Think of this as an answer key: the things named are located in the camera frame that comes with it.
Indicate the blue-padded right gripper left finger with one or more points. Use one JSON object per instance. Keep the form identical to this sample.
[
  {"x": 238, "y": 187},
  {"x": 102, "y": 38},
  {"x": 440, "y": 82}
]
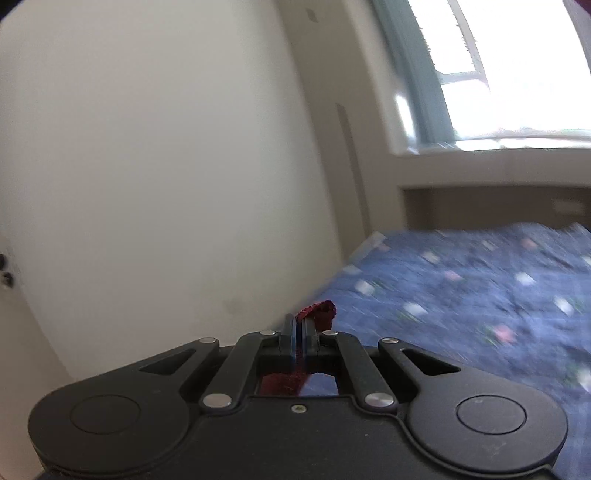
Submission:
[{"x": 254, "y": 356}]

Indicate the beige left wardrobe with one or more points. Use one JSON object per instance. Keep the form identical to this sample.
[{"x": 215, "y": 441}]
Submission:
[{"x": 347, "y": 78}]

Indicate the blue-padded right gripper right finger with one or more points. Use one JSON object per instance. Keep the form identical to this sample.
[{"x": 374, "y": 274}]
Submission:
[{"x": 343, "y": 356}]

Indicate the blue plaid floral quilt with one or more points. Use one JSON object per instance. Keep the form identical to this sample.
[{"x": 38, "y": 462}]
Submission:
[{"x": 513, "y": 301}]

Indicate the dark red knit sweater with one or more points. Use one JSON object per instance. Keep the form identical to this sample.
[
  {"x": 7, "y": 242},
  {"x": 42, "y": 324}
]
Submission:
[{"x": 281, "y": 384}]

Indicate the teal left window curtain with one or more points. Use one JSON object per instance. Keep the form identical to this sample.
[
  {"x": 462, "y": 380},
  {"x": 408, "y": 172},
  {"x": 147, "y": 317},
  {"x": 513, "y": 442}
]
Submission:
[{"x": 412, "y": 62}]

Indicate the beige window bench cabinet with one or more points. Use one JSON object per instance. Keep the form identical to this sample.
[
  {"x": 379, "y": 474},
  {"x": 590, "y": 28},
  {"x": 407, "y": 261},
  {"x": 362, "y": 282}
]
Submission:
[{"x": 487, "y": 189}]

